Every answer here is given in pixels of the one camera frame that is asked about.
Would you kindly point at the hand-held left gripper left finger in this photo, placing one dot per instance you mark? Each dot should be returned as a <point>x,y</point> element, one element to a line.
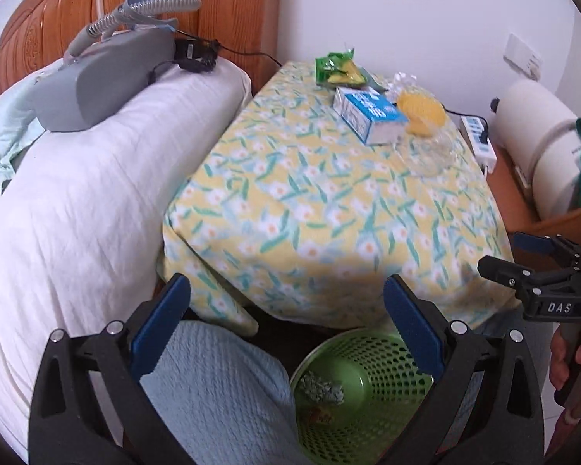
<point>162,319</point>

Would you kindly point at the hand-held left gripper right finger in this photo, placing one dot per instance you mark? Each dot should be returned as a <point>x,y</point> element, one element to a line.
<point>411,319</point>

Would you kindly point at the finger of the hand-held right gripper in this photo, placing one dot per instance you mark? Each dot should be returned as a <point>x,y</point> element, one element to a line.
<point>503,273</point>
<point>535,244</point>

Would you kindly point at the green perforated wastebasket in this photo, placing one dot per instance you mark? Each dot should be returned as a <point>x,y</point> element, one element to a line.
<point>368,373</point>

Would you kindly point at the clear plastic bottle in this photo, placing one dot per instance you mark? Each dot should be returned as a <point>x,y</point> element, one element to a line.
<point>428,152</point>

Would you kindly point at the yellow wrapper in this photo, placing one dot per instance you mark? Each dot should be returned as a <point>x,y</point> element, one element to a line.
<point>421,111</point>

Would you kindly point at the blue and white carton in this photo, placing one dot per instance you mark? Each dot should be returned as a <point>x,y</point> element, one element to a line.
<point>370,114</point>

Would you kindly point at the green snack packet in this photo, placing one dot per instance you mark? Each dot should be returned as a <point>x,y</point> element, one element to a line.
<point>341,70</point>

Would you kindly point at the person's right hand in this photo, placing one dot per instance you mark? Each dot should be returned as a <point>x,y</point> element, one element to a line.
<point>559,368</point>

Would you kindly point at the orange brown nightstand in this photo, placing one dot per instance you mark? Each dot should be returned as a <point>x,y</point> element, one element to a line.
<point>527,213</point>

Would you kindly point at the light blue textured cloth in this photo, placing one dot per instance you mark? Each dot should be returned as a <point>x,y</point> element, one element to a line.
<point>213,387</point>

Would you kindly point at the crumpled green grey wrapper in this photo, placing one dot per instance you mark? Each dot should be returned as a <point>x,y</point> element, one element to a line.
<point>322,387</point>

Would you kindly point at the white power strip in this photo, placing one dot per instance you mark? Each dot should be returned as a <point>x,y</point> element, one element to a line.
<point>479,143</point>

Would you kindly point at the white pillow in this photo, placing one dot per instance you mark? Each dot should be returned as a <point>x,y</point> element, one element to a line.
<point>101,193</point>

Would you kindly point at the yellow floral tablecloth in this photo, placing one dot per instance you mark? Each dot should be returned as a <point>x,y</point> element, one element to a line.
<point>295,193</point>

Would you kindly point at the light green cloth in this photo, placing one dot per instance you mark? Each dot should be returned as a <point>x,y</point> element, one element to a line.
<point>7,131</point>

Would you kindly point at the grey breathing machine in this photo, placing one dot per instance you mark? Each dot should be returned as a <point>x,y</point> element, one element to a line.
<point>111,75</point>

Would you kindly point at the black power adapter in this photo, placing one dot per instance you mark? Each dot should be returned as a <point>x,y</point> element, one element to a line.
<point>193,53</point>

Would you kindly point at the wooden headboard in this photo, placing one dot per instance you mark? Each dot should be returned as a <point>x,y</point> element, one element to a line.
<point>58,14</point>

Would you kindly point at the white wall socket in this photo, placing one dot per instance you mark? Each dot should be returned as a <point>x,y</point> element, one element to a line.
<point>523,55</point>

